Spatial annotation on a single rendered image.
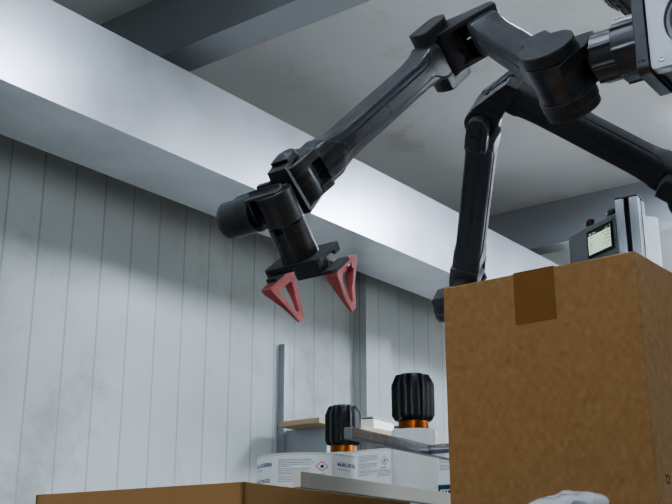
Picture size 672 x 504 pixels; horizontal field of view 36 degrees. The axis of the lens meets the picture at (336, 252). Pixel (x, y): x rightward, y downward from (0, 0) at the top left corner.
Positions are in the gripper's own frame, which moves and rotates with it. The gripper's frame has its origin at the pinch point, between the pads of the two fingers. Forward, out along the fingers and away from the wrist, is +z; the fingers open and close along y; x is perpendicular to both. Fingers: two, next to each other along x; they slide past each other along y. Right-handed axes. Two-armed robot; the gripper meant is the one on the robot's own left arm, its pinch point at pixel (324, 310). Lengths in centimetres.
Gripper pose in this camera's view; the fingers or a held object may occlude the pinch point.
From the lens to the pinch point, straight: 156.3
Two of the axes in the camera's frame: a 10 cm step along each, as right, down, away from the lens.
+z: 3.8, 8.9, 2.5
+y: -8.1, 1.9, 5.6
